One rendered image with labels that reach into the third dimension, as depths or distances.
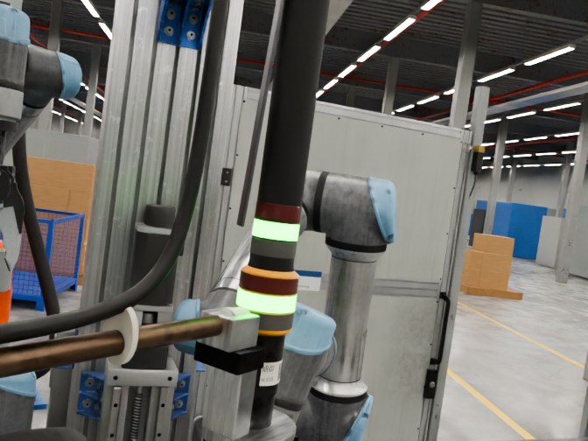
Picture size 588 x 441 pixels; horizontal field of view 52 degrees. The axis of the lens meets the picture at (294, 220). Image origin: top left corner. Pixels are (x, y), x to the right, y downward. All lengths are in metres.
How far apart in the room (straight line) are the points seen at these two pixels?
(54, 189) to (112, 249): 7.19
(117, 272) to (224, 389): 0.86
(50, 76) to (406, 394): 2.15
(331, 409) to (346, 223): 0.35
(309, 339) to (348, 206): 0.44
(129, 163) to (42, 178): 7.27
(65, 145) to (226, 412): 10.64
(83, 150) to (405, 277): 8.83
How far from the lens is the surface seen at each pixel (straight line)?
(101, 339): 0.34
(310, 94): 0.43
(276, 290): 0.42
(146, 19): 1.29
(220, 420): 0.44
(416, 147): 2.61
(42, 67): 1.06
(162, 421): 1.28
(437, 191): 2.67
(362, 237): 1.07
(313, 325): 0.68
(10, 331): 0.30
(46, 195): 8.48
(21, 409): 1.17
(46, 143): 11.10
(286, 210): 0.42
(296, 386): 0.69
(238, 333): 0.40
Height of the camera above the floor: 1.64
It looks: 3 degrees down
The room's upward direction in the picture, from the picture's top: 8 degrees clockwise
